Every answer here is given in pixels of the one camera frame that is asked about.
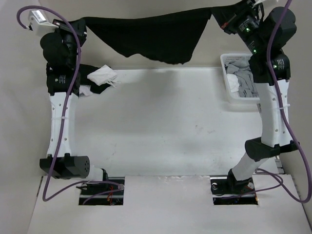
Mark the white tank top in basket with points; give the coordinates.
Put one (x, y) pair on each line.
(233, 83)

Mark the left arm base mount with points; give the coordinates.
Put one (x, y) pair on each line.
(102, 194)

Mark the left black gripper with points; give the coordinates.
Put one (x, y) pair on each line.
(80, 29)

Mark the white tank top underneath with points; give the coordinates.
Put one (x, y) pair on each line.
(85, 91)

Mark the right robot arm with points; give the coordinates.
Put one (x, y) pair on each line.
(270, 67)

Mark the folded white tank top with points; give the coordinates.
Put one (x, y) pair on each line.
(104, 75)

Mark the black tank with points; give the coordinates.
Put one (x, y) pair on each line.
(170, 38)
(84, 71)

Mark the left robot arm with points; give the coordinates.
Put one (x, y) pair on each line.
(60, 49)

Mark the grey tank top in basket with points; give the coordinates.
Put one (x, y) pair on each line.
(242, 70)

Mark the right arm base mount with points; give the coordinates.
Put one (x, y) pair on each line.
(226, 190)

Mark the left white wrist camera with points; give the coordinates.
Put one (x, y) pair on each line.
(39, 24)

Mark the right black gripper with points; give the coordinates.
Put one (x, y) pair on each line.
(228, 16)

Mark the white plastic laundry basket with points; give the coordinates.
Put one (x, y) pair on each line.
(233, 98)

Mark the folded black tank top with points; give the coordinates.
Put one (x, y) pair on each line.
(84, 71)

